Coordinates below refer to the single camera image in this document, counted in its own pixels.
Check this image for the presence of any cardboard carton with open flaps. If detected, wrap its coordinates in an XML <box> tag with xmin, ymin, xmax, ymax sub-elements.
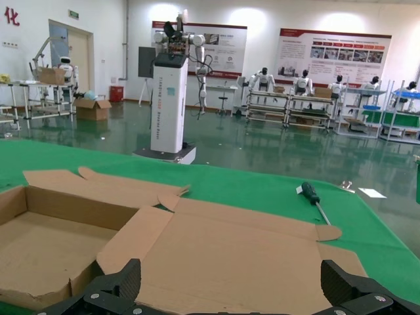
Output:
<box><xmin>72</xmin><ymin>97</ymin><xmax>112</xmax><ymax>121</ymax></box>

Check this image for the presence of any black stool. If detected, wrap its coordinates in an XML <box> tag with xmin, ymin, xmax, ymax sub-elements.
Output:
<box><xmin>215</xmin><ymin>88</ymin><xmax>230</xmax><ymax>116</ymax></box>

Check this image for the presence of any white pipe-frame workbench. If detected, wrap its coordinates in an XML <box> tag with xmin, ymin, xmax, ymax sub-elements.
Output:
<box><xmin>0</xmin><ymin>80</ymin><xmax>78</xmax><ymax>131</ymax></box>

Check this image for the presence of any grey board on easel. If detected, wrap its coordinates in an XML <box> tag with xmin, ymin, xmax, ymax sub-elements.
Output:
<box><xmin>137</xmin><ymin>46</ymin><xmax>157</xmax><ymax>106</ymax></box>

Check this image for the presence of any green table cloth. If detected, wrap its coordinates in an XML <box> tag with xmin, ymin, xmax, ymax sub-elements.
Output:
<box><xmin>0</xmin><ymin>139</ymin><xmax>420</xmax><ymax>315</ymax></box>

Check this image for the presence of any white paper sheet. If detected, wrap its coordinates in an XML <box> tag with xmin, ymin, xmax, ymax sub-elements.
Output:
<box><xmin>357</xmin><ymin>187</ymin><xmax>388</xmax><ymax>200</ymax></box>

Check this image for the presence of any beige double door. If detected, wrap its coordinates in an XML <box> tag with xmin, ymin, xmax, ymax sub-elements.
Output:
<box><xmin>48</xmin><ymin>18</ymin><xmax>95</xmax><ymax>96</ymax></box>

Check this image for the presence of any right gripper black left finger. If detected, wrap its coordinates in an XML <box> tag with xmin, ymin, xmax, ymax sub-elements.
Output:
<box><xmin>32</xmin><ymin>258</ymin><xmax>142</xmax><ymax>315</ymax></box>

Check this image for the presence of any brown cardboard carton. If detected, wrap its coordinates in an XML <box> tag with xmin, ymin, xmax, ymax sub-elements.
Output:
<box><xmin>35</xmin><ymin>66</ymin><xmax>66</xmax><ymax>85</ymax></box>

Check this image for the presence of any wide red-trimmed info board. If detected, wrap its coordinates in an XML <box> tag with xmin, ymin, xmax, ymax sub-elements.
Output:
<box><xmin>274</xmin><ymin>28</ymin><xmax>392</xmax><ymax>87</ymax></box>

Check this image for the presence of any white black-headed humanoid robot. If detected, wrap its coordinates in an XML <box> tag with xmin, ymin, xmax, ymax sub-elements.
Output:
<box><xmin>293</xmin><ymin>69</ymin><xmax>314</xmax><ymax>95</ymax></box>
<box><xmin>400</xmin><ymin>81</ymin><xmax>420</xmax><ymax>99</ymax></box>
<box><xmin>248</xmin><ymin>67</ymin><xmax>276</xmax><ymax>91</ymax></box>
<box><xmin>327</xmin><ymin>75</ymin><xmax>348</xmax><ymax>99</ymax></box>
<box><xmin>362</xmin><ymin>76</ymin><xmax>381</xmax><ymax>91</ymax></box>

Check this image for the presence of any white pipe-frame rack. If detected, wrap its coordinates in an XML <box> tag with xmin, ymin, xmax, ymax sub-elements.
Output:
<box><xmin>245</xmin><ymin>87</ymin><xmax>291</xmax><ymax>127</ymax></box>
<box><xmin>287</xmin><ymin>93</ymin><xmax>334</xmax><ymax>133</ymax></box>

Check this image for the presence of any red-trimmed white info board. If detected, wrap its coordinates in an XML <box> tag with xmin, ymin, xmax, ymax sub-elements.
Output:
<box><xmin>151</xmin><ymin>20</ymin><xmax>248</xmax><ymax>78</ymax></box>

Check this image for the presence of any red bin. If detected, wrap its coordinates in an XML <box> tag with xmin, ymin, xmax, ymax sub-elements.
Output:
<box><xmin>109</xmin><ymin>85</ymin><xmax>125</xmax><ymax>103</ymax></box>

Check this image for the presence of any pipe-frame rack with blue trays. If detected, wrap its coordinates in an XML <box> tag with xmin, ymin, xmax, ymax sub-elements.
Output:
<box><xmin>334</xmin><ymin>80</ymin><xmax>388</xmax><ymax>139</ymax></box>
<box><xmin>379</xmin><ymin>80</ymin><xmax>420</xmax><ymax>144</ymax></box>

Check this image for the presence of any small white humanoid robot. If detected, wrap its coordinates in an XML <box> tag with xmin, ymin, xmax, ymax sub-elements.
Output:
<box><xmin>58</xmin><ymin>56</ymin><xmax>79</xmax><ymax>83</ymax></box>

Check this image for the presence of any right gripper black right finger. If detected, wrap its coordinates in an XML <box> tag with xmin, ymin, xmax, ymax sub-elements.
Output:
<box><xmin>320</xmin><ymin>259</ymin><xmax>420</xmax><ymax>315</ymax></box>

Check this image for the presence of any red wall character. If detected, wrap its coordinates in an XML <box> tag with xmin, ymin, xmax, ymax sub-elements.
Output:
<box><xmin>3</xmin><ymin>8</ymin><xmax>20</xmax><ymax>27</ymax></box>

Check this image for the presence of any green-handled screwdriver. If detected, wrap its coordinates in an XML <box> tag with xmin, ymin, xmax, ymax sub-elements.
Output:
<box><xmin>296</xmin><ymin>181</ymin><xmax>332</xmax><ymax>226</ymax></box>

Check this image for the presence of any white wall pipe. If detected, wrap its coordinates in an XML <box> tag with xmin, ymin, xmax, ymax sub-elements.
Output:
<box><xmin>121</xmin><ymin>0</ymin><xmax>129</xmax><ymax>81</ymax></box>

